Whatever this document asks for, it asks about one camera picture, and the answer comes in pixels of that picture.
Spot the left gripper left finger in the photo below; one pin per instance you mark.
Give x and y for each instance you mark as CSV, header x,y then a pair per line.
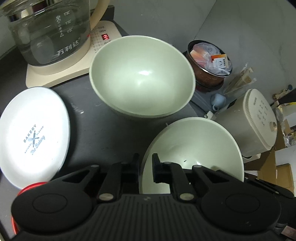
x,y
122,178

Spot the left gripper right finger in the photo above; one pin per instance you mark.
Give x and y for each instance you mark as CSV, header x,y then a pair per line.
x,y
173,175

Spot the pale green bowl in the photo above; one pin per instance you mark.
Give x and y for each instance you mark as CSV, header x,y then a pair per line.
x,y
188,142
142,77

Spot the red and black bowl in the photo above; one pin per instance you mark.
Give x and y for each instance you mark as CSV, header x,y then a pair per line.
x,y
16,206

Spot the white bakery logo plate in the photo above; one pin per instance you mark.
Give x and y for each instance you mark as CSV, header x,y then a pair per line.
x,y
35,137

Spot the light blue cup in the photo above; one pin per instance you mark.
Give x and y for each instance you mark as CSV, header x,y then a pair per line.
x,y
217,101

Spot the white air fryer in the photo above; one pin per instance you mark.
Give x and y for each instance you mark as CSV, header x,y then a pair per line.
x,y
251,121

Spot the cardboard box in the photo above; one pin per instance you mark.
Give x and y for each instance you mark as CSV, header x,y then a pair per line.
x,y
280,175

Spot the brown pot with packets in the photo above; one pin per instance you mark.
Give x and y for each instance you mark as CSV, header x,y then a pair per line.
x,y
211,64

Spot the glass electric kettle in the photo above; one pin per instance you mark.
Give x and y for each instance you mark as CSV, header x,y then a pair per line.
x,y
46,32

